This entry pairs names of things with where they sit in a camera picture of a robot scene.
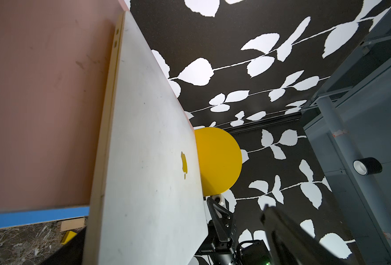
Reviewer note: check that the black tape roll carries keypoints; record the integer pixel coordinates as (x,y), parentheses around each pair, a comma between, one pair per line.
(367,166)

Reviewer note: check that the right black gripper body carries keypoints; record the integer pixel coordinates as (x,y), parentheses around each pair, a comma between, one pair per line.
(249,249)

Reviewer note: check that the yellow shelf with blue board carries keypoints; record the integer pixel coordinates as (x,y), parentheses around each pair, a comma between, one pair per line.
(54,61)

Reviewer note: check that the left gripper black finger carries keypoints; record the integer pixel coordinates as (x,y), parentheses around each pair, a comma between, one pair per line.
(290,244)

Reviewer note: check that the yellow toy block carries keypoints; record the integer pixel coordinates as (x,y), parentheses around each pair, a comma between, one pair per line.
(69,235)

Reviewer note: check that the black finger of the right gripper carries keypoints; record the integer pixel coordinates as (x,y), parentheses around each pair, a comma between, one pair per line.
(223,221)

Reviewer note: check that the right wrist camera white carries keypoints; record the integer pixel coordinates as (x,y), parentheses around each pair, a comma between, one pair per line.
(219,199)

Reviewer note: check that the tan wooden block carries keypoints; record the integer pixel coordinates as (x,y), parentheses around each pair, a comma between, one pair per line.
(72,224)

